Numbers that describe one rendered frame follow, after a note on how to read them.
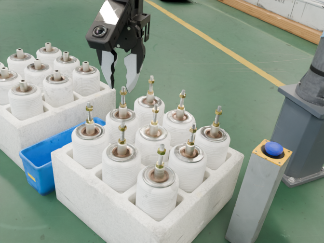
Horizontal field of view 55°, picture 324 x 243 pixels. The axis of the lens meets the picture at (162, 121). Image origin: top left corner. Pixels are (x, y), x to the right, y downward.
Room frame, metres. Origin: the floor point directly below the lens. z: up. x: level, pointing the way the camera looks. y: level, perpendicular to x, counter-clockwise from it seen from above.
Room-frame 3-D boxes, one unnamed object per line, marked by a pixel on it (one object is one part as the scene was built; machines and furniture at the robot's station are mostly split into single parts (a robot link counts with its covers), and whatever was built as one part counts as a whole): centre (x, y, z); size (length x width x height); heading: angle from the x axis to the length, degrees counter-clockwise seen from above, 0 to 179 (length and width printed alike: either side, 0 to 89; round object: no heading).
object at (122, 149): (0.59, 0.09, 0.26); 0.02 x 0.02 x 0.03
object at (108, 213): (0.69, 0.02, 0.09); 0.39 x 0.39 x 0.18; 54
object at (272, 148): (0.58, -0.26, 0.32); 0.04 x 0.04 x 0.02
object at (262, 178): (0.58, -0.26, 0.16); 0.07 x 0.07 x 0.31; 54
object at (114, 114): (0.76, 0.11, 0.25); 0.08 x 0.08 x 0.01
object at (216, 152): (0.71, -0.15, 0.16); 0.10 x 0.10 x 0.18
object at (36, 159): (0.79, 0.28, 0.06); 0.30 x 0.11 x 0.12; 143
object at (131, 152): (0.59, 0.09, 0.25); 0.08 x 0.08 x 0.01
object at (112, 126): (0.76, 0.11, 0.16); 0.10 x 0.10 x 0.18
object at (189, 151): (0.62, -0.08, 0.26); 0.02 x 0.02 x 0.03
